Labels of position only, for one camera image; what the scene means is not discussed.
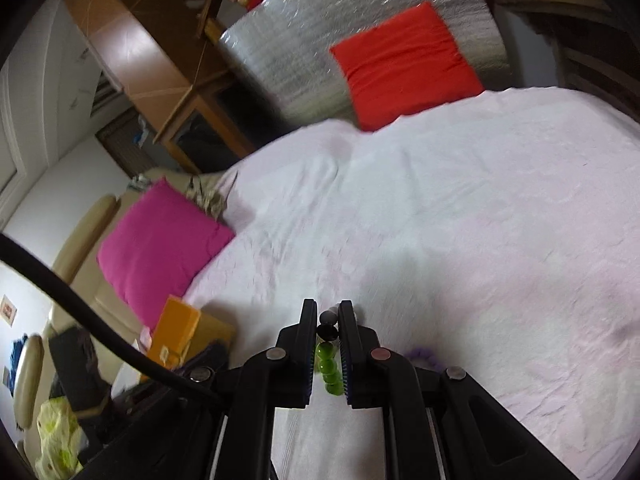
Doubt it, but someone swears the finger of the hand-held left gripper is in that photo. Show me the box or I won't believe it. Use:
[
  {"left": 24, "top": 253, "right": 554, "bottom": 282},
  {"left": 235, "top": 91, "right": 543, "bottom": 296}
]
[{"left": 187, "top": 340, "right": 232, "bottom": 369}]

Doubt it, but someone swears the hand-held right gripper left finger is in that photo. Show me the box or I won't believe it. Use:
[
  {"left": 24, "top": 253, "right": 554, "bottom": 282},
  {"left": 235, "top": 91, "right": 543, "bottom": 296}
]
[{"left": 75, "top": 299, "right": 319, "bottom": 480}]

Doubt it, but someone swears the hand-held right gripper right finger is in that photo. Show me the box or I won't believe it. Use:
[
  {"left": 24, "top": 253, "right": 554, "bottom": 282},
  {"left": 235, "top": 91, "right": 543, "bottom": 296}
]
[{"left": 338, "top": 300, "right": 577, "bottom": 480}]

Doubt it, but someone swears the multicolour bead bracelet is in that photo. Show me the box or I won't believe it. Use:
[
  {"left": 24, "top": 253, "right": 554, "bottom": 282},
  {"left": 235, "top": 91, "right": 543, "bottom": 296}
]
[{"left": 316, "top": 310, "right": 346, "bottom": 396}]

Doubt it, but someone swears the orange cardboard box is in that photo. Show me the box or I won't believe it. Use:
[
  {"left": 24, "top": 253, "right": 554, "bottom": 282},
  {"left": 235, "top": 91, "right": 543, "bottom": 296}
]
[{"left": 140, "top": 295, "right": 237, "bottom": 386}]

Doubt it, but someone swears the white booklet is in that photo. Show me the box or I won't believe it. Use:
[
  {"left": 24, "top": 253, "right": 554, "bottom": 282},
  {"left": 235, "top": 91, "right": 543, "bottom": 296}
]
[{"left": 110, "top": 360, "right": 151, "bottom": 402}]

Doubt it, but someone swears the pink pillow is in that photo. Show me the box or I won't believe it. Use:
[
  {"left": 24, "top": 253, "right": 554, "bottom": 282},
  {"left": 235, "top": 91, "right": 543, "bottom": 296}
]
[{"left": 96, "top": 177, "right": 237, "bottom": 331}]

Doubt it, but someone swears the black bag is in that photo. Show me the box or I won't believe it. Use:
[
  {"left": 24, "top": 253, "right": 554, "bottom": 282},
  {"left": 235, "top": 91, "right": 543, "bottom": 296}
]
[{"left": 47, "top": 325, "right": 117, "bottom": 457}]

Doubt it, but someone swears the beige crumpled cloth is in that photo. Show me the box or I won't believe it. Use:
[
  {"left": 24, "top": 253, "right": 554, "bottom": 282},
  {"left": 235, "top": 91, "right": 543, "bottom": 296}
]
[{"left": 185, "top": 172, "right": 237, "bottom": 222}]

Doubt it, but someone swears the beige leather sofa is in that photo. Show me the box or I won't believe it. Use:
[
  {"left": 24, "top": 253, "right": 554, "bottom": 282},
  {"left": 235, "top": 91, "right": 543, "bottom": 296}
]
[{"left": 12, "top": 170, "right": 227, "bottom": 461}]

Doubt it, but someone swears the yellow plastic bag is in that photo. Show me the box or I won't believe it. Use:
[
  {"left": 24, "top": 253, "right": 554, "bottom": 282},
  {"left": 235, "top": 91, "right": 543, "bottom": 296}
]
[{"left": 35, "top": 396, "right": 84, "bottom": 480}]

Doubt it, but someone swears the white blanket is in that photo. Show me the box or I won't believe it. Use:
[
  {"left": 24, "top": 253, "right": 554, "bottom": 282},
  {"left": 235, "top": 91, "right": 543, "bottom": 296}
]
[{"left": 182, "top": 85, "right": 640, "bottom": 480}]

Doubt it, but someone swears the brown wooden door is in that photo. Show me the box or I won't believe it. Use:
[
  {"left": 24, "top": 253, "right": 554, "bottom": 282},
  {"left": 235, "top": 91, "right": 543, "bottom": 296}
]
[{"left": 95, "top": 109, "right": 157, "bottom": 177}]

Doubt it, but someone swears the silver foil insulation mat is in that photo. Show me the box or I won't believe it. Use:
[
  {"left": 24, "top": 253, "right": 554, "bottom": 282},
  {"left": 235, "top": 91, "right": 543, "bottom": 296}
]
[{"left": 219, "top": 0, "right": 516, "bottom": 124}]

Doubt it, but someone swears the red pillow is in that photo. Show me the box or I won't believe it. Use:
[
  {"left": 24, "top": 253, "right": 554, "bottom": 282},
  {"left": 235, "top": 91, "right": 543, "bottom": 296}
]
[{"left": 329, "top": 1, "right": 486, "bottom": 132}]

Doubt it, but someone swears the wooden desk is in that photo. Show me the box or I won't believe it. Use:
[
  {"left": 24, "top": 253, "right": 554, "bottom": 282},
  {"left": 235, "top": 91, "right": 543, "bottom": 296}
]
[{"left": 60, "top": 0, "right": 281, "bottom": 177}]

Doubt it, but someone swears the purple bead bracelet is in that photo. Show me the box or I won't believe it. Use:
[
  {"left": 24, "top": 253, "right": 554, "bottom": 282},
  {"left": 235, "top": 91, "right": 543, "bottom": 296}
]
[{"left": 405, "top": 347, "right": 444, "bottom": 374}]

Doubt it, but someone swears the black cable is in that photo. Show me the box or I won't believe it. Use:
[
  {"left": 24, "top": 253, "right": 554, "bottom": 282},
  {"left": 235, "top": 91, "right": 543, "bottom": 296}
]
[{"left": 0, "top": 233, "right": 224, "bottom": 404}]

